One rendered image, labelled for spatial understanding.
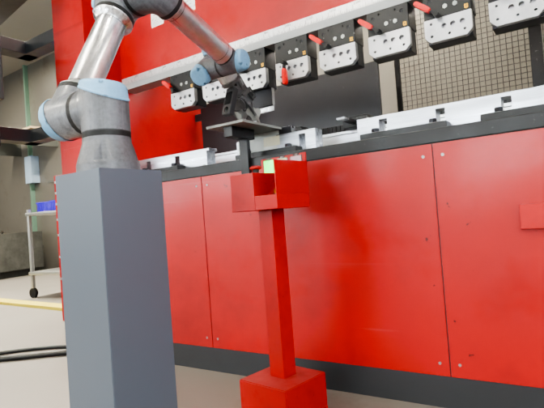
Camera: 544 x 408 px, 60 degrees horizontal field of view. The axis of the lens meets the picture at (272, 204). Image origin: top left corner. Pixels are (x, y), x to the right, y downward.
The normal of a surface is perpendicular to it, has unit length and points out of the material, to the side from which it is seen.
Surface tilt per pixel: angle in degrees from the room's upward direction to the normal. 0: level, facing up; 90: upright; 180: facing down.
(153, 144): 90
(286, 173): 90
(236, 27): 90
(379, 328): 90
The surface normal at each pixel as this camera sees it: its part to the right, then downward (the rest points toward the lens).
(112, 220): 0.81, -0.07
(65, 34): -0.55, 0.02
